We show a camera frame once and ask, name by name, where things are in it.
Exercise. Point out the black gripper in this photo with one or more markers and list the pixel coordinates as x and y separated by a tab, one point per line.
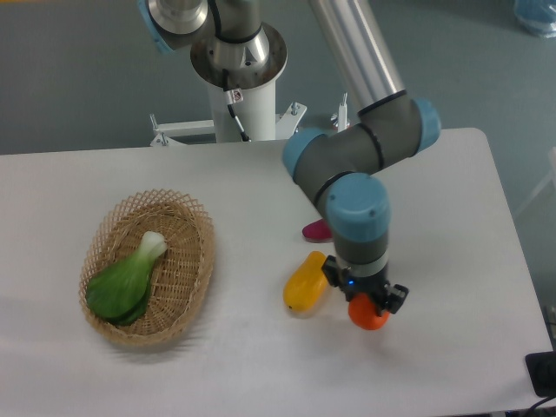
369	279

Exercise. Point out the orange fruit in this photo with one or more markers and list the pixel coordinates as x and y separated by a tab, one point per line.
363	313

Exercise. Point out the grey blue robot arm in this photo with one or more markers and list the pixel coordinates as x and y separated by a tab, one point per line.
337	173

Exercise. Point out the yellow mango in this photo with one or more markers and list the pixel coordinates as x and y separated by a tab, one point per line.
306	285

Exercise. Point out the purple sweet potato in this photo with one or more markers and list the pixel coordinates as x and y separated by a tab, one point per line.
317	232

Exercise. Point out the woven wicker basket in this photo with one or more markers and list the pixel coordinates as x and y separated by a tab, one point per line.
180	276

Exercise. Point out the black device at edge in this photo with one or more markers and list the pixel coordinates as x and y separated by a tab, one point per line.
541	369

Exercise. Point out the green bok choy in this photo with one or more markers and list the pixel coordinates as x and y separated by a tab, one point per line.
120	293

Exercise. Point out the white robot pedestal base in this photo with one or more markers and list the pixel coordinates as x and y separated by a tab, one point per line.
241	84

